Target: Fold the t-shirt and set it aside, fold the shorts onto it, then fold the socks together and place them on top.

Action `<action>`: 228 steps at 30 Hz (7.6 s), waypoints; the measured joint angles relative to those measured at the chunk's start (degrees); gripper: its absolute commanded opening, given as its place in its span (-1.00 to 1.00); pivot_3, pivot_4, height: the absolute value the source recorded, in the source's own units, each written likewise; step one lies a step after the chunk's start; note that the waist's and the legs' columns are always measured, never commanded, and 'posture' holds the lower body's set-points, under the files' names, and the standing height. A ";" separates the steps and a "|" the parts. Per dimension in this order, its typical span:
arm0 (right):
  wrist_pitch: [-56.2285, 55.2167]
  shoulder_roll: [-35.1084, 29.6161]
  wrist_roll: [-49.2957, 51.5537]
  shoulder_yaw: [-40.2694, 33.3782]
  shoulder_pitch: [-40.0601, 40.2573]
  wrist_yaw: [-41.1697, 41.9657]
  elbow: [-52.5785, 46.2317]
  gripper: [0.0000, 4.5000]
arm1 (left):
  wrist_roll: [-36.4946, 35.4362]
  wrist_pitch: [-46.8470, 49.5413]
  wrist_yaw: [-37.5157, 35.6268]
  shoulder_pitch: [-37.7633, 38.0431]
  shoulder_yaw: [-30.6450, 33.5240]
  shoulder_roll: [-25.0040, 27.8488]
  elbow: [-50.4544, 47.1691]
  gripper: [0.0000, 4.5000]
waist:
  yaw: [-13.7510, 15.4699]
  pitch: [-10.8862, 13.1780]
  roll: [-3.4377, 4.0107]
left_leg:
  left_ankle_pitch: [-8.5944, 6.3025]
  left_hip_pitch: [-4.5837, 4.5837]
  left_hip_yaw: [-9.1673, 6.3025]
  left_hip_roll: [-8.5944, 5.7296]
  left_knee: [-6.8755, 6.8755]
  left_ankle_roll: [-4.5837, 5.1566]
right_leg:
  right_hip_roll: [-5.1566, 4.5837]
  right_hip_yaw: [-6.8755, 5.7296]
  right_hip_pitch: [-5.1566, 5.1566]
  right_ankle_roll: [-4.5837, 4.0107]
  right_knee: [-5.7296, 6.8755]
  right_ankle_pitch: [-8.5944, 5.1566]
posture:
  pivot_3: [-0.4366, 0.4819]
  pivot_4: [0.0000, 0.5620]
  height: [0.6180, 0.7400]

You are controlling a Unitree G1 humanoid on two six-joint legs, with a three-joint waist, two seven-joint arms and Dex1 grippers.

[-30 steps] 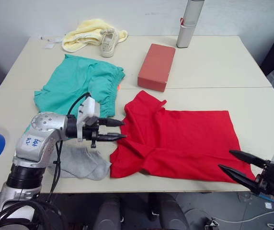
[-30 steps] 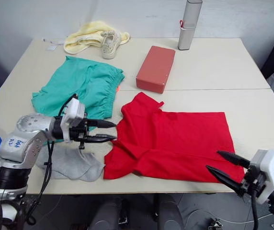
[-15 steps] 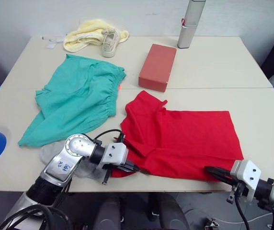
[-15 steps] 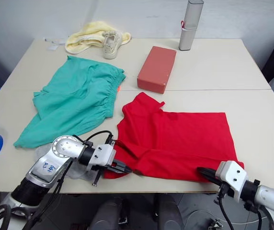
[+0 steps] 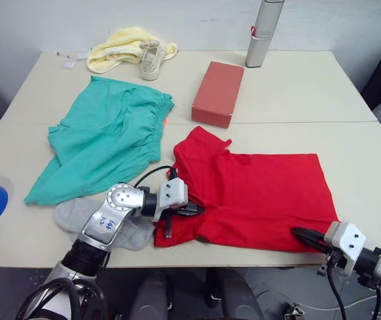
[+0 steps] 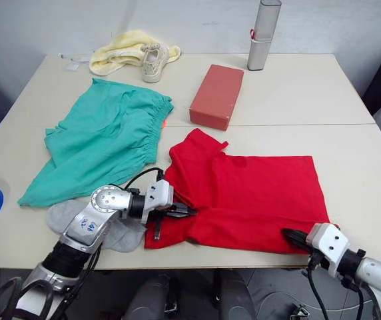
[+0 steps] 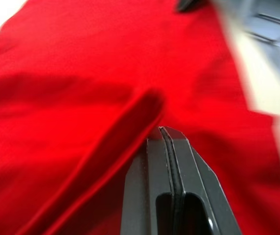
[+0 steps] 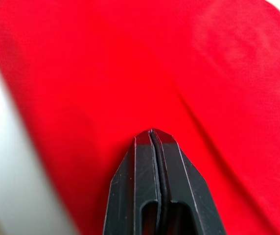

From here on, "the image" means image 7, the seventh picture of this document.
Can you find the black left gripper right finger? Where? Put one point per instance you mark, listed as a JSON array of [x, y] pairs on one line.
[[198, 176]]

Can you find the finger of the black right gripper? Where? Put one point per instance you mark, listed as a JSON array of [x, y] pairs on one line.
[[184, 5]]

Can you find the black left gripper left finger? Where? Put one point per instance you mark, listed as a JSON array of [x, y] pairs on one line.
[[143, 186]]

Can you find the red t-shirt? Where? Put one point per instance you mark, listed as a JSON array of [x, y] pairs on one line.
[[86, 102]]

